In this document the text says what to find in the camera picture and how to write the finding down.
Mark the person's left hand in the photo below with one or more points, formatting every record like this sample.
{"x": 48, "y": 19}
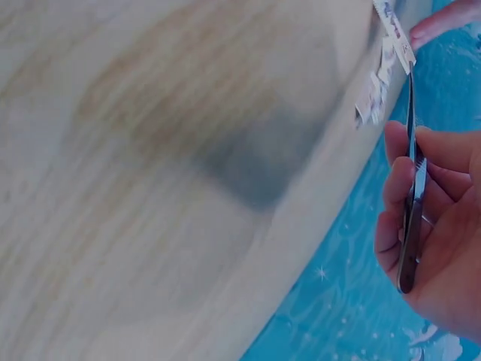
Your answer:
{"x": 439, "y": 26}

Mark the person's right hand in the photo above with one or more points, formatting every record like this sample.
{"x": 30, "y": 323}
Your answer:
{"x": 451, "y": 233}

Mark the person's left fingers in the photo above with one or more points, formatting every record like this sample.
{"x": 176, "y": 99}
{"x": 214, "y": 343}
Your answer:
{"x": 436, "y": 28}

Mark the person's right thumb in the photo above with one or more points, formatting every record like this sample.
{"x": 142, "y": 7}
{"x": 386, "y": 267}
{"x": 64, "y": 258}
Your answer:
{"x": 447, "y": 146}

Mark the metal tweezers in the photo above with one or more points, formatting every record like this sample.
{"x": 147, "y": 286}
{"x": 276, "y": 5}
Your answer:
{"x": 412, "y": 225}

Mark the white printed paper strip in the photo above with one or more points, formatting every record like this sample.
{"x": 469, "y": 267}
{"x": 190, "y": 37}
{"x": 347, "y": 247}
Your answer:
{"x": 394, "y": 32}

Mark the torn printed paper pieces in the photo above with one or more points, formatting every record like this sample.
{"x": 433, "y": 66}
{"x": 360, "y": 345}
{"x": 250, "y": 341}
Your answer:
{"x": 377, "y": 94}

